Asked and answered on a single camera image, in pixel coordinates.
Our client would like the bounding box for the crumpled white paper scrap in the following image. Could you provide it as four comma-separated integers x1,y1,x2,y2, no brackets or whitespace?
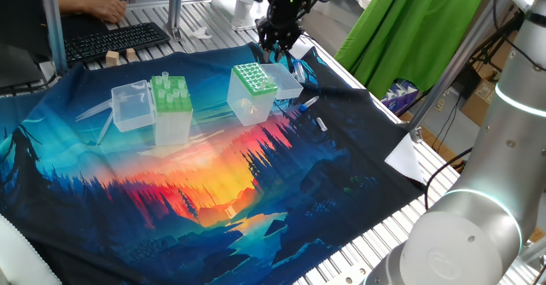
189,26,213,40

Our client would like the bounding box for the printed sunset landscape cloth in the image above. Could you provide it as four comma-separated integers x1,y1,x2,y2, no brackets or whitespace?
0,38,427,285

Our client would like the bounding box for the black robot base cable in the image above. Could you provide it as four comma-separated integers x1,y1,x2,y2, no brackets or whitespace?
424,147,474,212

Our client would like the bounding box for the clear box green tip rack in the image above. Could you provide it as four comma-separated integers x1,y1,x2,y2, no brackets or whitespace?
110,76,195,148
225,61,305,128

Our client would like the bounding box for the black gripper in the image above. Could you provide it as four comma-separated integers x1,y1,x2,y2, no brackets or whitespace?
255,0,308,62

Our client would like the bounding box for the person bare forearm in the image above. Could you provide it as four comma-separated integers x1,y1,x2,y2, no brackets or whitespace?
57,0,90,18

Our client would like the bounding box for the bright green fabric sheet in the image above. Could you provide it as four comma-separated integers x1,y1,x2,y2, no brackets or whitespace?
334,0,494,101

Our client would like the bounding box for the slanted aluminium frame post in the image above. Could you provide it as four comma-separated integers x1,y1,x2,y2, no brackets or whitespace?
404,0,520,144

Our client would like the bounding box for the person bare hand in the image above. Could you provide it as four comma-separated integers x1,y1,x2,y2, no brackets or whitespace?
84,0,128,25

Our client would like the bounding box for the black tripod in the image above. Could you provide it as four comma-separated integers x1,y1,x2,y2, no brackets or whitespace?
468,9,530,145

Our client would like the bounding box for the blue patterned box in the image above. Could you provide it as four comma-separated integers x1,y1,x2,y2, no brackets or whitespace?
380,79,421,116

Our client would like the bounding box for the white stand with base plate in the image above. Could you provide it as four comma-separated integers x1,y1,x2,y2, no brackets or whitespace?
210,0,292,32

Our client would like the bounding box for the aluminium frame beam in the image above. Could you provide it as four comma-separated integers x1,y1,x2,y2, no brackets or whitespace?
518,236,546,265

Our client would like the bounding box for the slim blue-capped conical tube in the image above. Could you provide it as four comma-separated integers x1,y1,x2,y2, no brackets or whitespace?
298,96,320,113

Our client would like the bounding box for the black computer keyboard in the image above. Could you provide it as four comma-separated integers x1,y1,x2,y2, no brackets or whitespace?
63,21,171,67

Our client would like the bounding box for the person dark clothed torso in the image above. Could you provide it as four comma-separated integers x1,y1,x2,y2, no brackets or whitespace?
0,0,107,60

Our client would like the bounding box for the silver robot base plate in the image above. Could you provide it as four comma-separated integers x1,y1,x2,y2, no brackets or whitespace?
334,262,372,285

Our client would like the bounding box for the plain cardboard box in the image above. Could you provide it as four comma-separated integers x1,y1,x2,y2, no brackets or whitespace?
459,78,498,128

